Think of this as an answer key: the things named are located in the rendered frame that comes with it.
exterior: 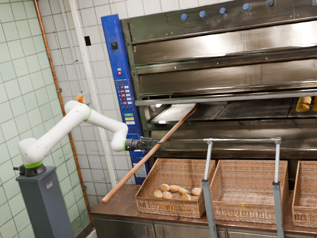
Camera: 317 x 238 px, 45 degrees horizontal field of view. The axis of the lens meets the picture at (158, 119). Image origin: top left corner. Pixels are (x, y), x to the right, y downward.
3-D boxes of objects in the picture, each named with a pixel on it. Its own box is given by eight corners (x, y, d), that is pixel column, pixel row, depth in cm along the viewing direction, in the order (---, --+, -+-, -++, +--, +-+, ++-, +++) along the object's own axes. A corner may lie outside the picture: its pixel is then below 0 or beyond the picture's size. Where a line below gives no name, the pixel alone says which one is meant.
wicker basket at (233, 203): (222, 188, 329) (218, 158, 321) (291, 191, 305) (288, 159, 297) (205, 219, 288) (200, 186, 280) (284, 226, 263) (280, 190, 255)
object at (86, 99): (82, 102, 364) (79, 92, 361) (90, 102, 359) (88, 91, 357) (77, 105, 358) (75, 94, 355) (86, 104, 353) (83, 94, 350)
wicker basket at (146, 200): (162, 184, 356) (157, 157, 348) (220, 188, 329) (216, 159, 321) (137, 212, 315) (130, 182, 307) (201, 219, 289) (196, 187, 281)
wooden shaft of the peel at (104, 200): (105, 204, 211) (104, 199, 210) (101, 204, 212) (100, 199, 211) (197, 108, 358) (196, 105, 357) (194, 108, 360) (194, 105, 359)
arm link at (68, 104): (65, 114, 268) (72, 98, 269) (59, 112, 279) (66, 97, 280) (87, 123, 278) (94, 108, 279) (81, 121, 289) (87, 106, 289)
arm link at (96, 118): (81, 123, 286) (89, 120, 277) (85, 110, 290) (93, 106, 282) (121, 140, 305) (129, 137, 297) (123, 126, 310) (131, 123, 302)
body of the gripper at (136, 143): (135, 137, 292) (145, 137, 288) (137, 148, 294) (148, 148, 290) (130, 141, 285) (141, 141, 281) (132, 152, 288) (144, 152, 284)
